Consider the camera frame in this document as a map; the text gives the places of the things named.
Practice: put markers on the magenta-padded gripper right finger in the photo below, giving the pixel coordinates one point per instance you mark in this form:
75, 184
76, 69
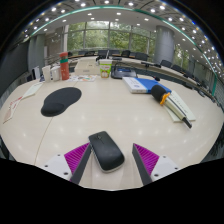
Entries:
148, 160

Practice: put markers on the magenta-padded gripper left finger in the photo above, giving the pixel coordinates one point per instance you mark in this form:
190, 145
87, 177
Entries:
76, 158

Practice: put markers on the black computer mouse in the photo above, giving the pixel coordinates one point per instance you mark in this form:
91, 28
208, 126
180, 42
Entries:
105, 153

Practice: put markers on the black mouse pad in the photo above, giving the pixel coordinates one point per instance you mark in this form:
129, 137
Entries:
61, 100

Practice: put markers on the white booklet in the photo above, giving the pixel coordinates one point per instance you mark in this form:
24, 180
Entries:
185, 106

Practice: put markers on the blue and white book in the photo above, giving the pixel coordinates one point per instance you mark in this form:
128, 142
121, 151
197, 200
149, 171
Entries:
135, 85

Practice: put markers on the colourful sticker sheet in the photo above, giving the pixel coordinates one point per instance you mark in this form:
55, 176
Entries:
83, 78

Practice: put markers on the red and white leaflet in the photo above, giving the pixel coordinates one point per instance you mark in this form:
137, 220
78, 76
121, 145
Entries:
12, 108

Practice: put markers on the white printed leaflet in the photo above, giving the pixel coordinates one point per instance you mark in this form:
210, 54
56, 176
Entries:
32, 90

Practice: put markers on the plain white paper cup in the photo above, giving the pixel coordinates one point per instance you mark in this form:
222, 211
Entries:
46, 74

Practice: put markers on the long curved conference desk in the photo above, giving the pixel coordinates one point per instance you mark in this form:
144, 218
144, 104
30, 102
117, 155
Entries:
173, 74

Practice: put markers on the red bottle with green band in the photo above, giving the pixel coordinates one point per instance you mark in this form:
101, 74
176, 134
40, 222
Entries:
64, 68

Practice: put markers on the dark gooseneck conference microphone unit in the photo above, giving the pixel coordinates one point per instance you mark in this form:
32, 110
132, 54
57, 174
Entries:
123, 72

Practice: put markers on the cream cardboard box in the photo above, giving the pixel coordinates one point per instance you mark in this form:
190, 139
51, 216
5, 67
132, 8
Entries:
86, 67

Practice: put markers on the green printed paper cup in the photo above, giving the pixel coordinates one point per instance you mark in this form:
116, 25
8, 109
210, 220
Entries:
105, 69

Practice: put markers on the white standing panel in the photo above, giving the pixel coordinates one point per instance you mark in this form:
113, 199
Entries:
36, 72

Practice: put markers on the dark desk microphone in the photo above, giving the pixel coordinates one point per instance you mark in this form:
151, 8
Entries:
150, 64

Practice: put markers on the group of dark office chairs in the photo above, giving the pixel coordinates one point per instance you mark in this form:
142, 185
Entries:
141, 56

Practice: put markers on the group of ceiling lights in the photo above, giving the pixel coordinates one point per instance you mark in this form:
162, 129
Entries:
118, 14

